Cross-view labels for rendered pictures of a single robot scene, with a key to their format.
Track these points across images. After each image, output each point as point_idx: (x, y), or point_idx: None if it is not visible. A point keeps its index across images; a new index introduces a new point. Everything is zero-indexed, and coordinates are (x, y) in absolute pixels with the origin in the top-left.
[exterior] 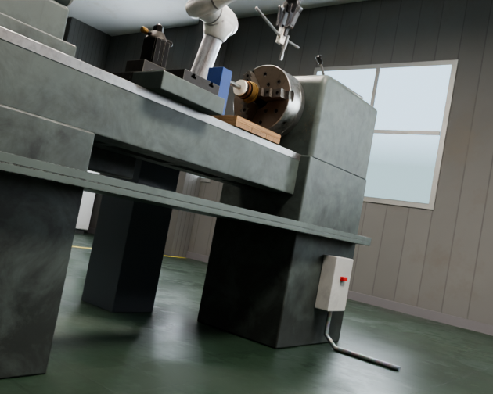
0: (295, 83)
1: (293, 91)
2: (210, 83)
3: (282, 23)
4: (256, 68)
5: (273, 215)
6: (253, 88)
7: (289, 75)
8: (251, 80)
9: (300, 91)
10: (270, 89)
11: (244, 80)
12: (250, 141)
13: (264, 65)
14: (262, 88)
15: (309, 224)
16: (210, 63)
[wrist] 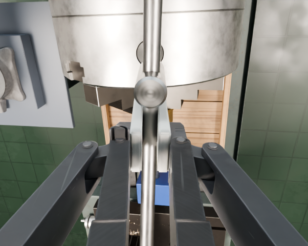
0: (231, 33)
1: (239, 51)
2: (223, 227)
3: (129, 183)
4: (94, 86)
5: (247, 78)
6: (172, 119)
7: (211, 44)
8: (132, 105)
9: (242, 7)
10: (197, 97)
11: (111, 106)
12: None
13: (123, 87)
14: (181, 105)
15: (257, 0)
16: None
